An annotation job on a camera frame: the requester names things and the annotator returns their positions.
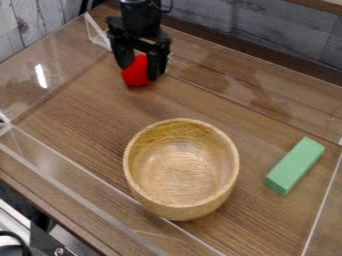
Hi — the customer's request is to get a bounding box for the black cable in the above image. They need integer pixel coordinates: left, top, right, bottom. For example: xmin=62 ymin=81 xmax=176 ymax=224
xmin=0 ymin=230 xmax=32 ymax=256

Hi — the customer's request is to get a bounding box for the wooden bowl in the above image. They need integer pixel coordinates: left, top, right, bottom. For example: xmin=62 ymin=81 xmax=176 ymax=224
xmin=123 ymin=118 xmax=241 ymax=221

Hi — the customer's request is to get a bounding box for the clear acrylic corner bracket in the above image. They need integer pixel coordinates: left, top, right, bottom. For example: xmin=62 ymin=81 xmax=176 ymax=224
xmin=84 ymin=12 xmax=111 ymax=50

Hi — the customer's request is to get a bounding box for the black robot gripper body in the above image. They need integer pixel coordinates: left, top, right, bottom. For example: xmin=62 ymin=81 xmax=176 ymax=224
xmin=106 ymin=0 xmax=172 ymax=50

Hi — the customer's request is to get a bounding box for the black metal stand base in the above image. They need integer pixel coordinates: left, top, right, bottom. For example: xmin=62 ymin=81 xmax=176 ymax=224
xmin=29 ymin=221 xmax=76 ymax=256

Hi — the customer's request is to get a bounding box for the green rectangular block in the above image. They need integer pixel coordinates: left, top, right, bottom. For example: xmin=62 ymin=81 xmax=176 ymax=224
xmin=265 ymin=137 xmax=326 ymax=196

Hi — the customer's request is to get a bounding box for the red plush strawberry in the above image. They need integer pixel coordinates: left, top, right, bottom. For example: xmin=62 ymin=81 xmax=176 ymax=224
xmin=122 ymin=55 xmax=150 ymax=87

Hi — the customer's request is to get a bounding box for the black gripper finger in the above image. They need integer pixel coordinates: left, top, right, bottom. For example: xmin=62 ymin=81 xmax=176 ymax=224
xmin=147 ymin=44 xmax=170 ymax=81
xmin=108 ymin=34 xmax=135 ymax=69

